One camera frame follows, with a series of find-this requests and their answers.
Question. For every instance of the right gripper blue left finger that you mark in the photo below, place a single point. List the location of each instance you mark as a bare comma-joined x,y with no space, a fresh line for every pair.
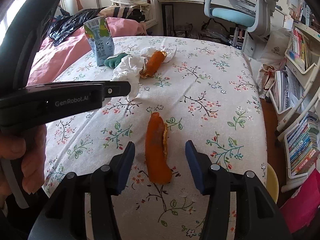
123,166

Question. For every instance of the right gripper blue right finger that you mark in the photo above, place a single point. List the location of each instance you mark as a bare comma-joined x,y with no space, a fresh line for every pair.
197,166

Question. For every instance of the white tissue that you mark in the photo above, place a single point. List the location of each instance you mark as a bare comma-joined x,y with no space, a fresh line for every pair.
130,67

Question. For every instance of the person's left hand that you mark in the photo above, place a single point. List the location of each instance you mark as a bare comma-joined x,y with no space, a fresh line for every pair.
22,163

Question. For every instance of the pink blanket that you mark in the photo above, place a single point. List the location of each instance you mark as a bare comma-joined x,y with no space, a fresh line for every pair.
50,61

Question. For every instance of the floral bed sheet mattress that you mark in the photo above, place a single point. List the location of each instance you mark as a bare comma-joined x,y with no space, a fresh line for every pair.
203,92

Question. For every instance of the yellow stool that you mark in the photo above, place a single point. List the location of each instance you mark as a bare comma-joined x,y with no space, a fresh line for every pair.
272,184

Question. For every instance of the black plastic bag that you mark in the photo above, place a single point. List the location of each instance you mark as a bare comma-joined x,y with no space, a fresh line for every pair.
65,27

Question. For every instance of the green plush toy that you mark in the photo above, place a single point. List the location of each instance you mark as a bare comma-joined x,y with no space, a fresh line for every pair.
113,61

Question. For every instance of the orange peel far piece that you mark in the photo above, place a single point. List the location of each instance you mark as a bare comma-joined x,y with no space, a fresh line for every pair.
153,64

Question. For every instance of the blue green milk carton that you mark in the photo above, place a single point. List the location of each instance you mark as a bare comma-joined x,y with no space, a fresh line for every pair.
100,39

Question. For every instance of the red tote bag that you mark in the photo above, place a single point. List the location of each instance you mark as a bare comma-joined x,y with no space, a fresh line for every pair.
301,208

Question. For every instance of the white rolling book cart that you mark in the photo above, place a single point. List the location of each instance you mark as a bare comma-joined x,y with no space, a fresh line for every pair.
295,93

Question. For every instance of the white paper shopping bag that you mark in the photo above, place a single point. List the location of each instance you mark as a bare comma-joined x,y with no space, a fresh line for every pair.
273,52

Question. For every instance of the striped beige bag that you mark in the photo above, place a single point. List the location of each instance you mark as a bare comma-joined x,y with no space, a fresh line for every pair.
137,10

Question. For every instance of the blue grey desk chair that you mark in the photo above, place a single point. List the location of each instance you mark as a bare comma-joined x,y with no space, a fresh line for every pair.
254,16

